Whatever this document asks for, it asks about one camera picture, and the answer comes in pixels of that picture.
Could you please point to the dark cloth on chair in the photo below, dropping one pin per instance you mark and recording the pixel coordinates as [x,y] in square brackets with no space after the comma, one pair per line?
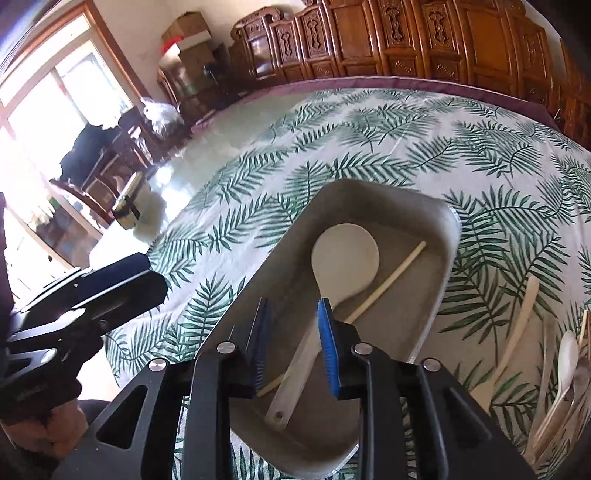
[87,152]

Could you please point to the dark wooden chair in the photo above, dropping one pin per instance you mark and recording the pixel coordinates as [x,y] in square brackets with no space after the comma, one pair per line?
[83,198]

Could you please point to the white rice paddle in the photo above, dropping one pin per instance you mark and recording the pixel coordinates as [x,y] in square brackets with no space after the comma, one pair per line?
[345,258]

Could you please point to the carved wooden bench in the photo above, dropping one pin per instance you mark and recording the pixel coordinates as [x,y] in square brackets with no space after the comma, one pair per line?
[415,37]

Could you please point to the white plastic spoon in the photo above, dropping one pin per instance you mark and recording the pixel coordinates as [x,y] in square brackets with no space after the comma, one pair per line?
[567,360]

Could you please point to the wooden framed window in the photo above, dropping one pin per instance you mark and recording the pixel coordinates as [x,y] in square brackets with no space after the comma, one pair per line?
[60,78]

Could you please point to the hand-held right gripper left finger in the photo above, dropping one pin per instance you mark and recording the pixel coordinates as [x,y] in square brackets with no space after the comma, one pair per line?
[262,337]

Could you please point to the leaf print tablecloth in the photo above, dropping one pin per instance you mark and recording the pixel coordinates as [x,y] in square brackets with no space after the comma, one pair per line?
[369,134]

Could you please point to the brown wooden chopstick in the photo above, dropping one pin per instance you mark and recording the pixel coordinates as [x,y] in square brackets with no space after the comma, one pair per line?
[584,325]

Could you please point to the white plastic bag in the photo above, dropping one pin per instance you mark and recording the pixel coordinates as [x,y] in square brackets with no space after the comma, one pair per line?
[161,115]

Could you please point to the light bamboo chopstick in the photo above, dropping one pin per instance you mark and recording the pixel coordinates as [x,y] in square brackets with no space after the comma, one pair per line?
[392,272]

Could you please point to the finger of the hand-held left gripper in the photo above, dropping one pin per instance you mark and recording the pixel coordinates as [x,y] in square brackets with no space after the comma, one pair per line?
[138,295]
[115,272]

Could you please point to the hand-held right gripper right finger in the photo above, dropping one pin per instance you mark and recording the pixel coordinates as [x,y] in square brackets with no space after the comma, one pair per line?
[326,344]

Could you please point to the cardboard box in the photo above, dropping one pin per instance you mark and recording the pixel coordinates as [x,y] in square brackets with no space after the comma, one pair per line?
[196,57]
[187,25]

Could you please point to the wooden spatula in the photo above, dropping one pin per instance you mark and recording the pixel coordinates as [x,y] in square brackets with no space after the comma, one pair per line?
[517,332]

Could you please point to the person's left hand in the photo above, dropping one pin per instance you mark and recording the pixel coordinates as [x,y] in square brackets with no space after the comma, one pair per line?
[60,429]

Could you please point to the grey metal tray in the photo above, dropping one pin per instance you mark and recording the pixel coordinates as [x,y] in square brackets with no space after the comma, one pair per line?
[392,221]

